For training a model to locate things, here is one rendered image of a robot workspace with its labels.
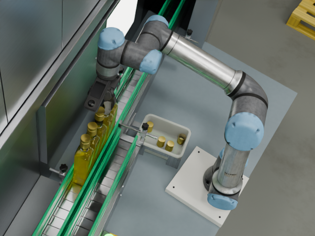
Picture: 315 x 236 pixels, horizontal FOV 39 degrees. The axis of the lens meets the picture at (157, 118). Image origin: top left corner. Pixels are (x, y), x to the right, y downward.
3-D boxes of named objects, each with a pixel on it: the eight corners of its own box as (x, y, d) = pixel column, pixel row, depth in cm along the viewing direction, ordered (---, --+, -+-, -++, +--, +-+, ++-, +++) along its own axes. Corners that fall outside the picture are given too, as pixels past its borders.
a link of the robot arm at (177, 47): (279, 82, 149) (155, 4, 140) (275, 105, 142) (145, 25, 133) (258, 99, 158) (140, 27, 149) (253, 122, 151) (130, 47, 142)
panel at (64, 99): (129, 19, 218) (138, -41, 191) (134, 22, 217) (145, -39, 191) (40, 161, 162) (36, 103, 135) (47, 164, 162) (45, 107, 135)
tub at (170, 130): (144, 122, 209) (147, 111, 203) (188, 140, 208) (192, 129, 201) (131, 150, 199) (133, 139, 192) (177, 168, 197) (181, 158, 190)
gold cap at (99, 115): (96, 112, 160) (97, 104, 156) (105, 115, 160) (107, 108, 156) (92, 119, 158) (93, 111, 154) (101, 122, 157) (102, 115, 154)
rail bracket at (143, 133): (118, 130, 188) (122, 112, 178) (155, 144, 187) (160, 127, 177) (116, 135, 186) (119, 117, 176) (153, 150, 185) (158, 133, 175)
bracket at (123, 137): (121, 140, 194) (123, 131, 188) (140, 148, 193) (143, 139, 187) (117, 147, 191) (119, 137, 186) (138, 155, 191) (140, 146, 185)
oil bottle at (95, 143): (84, 158, 177) (87, 128, 161) (97, 163, 177) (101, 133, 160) (78, 169, 174) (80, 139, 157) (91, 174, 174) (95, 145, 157)
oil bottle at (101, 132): (91, 147, 181) (94, 116, 164) (103, 153, 181) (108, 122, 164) (85, 158, 177) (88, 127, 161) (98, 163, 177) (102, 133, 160)
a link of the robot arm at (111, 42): (122, 47, 127) (94, 37, 127) (117, 72, 135) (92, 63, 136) (131, 30, 132) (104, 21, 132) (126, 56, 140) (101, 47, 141)
